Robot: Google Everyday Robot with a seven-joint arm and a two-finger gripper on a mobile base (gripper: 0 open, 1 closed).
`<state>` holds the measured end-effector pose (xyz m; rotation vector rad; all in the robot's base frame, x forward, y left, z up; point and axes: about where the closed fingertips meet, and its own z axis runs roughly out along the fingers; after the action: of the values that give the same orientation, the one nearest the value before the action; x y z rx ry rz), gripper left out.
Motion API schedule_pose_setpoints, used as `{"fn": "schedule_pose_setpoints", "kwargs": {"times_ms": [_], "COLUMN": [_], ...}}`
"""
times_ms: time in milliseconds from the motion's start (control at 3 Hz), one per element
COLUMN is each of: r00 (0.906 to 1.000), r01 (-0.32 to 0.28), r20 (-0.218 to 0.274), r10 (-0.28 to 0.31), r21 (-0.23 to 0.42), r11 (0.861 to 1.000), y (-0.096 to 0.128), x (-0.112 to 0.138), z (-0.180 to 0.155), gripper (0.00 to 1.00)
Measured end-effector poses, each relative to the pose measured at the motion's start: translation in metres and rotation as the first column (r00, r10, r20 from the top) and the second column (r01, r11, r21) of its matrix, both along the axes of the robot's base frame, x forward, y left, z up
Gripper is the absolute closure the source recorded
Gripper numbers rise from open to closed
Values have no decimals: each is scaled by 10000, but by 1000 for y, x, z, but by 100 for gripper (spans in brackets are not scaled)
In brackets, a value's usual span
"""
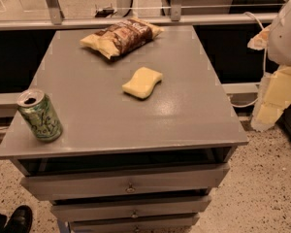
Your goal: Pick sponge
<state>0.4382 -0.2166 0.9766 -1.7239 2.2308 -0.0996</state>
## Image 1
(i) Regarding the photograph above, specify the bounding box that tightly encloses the green soda can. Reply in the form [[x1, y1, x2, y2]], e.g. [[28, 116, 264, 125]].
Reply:
[[17, 88, 63, 142]]

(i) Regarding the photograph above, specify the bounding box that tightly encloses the grey drawer cabinet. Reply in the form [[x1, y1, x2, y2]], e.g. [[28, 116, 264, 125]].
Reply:
[[0, 25, 249, 233]]

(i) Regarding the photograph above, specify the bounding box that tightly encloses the middle grey drawer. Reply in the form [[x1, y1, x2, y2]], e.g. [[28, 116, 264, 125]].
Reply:
[[51, 196, 211, 221]]

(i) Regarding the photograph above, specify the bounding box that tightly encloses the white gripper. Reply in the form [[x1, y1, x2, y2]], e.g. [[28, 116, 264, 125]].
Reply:
[[247, 25, 291, 132]]

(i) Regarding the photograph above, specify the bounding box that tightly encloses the yellow brown chip bag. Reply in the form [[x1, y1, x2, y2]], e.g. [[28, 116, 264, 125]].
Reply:
[[80, 17, 164, 59]]

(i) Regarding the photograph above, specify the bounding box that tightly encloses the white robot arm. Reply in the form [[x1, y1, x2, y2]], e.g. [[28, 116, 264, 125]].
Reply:
[[247, 0, 291, 131]]

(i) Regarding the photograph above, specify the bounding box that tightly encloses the metal railing frame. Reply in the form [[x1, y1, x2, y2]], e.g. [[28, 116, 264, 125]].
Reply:
[[0, 0, 287, 30]]

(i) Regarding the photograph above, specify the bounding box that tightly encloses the bottom grey drawer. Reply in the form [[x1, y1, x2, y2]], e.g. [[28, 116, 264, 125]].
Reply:
[[70, 214, 199, 233]]

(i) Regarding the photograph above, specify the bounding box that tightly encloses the grey drawer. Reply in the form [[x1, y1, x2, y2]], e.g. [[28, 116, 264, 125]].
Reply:
[[21, 163, 230, 201], [51, 196, 211, 221], [70, 214, 199, 233]]

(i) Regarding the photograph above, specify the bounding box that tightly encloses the yellow sponge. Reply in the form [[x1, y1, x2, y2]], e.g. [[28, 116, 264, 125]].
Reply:
[[122, 67, 163, 99]]

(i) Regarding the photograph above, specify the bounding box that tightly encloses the top grey drawer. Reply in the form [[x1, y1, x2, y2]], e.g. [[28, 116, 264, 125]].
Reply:
[[21, 163, 230, 201]]

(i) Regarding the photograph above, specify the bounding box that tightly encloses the black shoe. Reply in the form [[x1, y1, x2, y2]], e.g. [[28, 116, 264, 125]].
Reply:
[[3, 205, 33, 233]]

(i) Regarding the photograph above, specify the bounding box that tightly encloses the white cable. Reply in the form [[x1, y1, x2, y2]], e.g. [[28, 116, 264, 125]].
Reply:
[[231, 11, 270, 109]]

